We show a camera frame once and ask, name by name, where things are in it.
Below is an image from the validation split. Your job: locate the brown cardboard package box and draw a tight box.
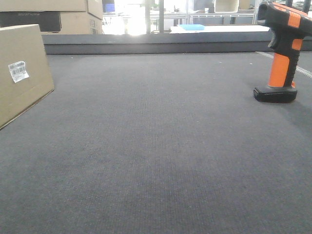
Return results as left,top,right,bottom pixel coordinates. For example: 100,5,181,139
0,24,55,128

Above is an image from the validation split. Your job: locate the orange black barcode scanner gun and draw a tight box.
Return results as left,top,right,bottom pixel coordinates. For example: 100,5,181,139
253,0,312,103

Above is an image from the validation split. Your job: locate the upper stacked cardboard box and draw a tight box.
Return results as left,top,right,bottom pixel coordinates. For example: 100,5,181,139
0,0,103,19

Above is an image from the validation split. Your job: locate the large stacked cardboard box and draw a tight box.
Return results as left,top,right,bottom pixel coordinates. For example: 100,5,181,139
0,11,102,35

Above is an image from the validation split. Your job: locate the dark raised carpet ledge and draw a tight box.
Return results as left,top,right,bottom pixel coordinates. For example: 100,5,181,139
41,31,312,55

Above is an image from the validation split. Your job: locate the blue flat tray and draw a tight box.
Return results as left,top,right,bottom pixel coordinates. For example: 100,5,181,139
178,24,205,31

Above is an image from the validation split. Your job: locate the white background table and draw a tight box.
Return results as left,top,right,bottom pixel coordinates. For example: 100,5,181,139
170,24,269,34

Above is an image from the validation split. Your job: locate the beige plastic bin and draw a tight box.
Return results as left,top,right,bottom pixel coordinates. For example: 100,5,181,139
214,0,239,13

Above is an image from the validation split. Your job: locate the white barcode label sticker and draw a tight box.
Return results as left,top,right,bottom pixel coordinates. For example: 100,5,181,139
8,61,29,83

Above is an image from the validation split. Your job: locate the white floor tape strip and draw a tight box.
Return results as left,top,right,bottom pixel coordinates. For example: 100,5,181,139
256,51,312,78

